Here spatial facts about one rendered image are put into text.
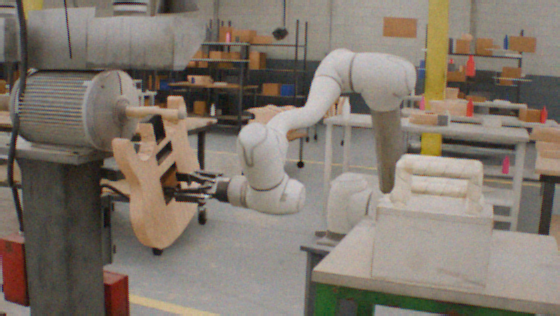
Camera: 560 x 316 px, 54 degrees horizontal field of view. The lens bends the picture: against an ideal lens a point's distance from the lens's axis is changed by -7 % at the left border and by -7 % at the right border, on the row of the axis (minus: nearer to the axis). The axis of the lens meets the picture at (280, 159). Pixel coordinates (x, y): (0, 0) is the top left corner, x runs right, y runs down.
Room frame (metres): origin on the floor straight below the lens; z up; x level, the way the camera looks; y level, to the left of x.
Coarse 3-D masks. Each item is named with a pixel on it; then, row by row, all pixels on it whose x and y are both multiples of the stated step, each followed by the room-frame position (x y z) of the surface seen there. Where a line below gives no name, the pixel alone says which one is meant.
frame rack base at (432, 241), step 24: (384, 216) 1.30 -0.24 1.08; (408, 216) 1.28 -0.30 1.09; (432, 216) 1.26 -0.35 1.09; (456, 216) 1.25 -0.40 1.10; (480, 216) 1.24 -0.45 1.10; (384, 240) 1.30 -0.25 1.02; (408, 240) 1.28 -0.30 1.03; (432, 240) 1.26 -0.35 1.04; (456, 240) 1.25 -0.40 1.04; (480, 240) 1.23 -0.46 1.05; (384, 264) 1.30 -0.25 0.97; (408, 264) 1.28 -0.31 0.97; (432, 264) 1.26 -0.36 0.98; (456, 264) 1.24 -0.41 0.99; (480, 264) 1.23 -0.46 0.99; (480, 288) 1.22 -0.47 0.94
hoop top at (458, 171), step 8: (400, 160) 1.31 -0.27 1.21; (408, 160) 1.31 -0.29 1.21; (408, 168) 1.29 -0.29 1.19; (416, 168) 1.29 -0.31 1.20; (424, 168) 1.28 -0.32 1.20; (432, 168) 1.28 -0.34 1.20; (440, 168) 1.27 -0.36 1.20; (448, 168) 1.27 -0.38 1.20; (456, 168) 1.26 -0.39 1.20; (464, 168) 1.26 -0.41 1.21; (472, 168) 1.25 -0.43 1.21; (480, 168) 1.26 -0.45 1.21; (440, 176) 1.28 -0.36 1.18; (448, 176) 1.27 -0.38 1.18; (456, 176) 1.26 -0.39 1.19; (464, 176) 1.26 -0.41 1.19; (472, 176) 1.25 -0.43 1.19
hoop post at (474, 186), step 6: (468, 180) 1.26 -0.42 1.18; (474, 180) 1.25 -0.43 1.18; (480, 180) 1.25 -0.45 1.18; (468, 186) 1.26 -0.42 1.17; (474, 186) 1.25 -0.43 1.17; (480, 186) 1.25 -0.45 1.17; (468, 192) 1.26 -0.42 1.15; (474, 192) 1.25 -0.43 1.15; (480, 192) 1.25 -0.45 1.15; (468, 198) 1.26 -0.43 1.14; (474, 198) 1.25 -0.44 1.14; (468, 204) 1.25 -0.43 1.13; (474, 204) 1.25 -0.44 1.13; (468, 210) 1.25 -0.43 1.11; (474, 210) 1.25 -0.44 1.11
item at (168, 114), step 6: (132, 108) 1.76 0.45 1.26; (138, 108) 1.76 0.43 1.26; (144, 108) 1.75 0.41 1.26; (150, 108) 1.75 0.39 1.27; (132, 114) 1.76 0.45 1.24; (138, 114) 1.75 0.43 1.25; (144, 114) 1.74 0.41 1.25; (162, 114) 1.72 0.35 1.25; (168, 114) 1.71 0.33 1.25; (174, 114) 1.70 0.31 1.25; (174, 120) 1.71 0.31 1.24; (180, 120) 1.72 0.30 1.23
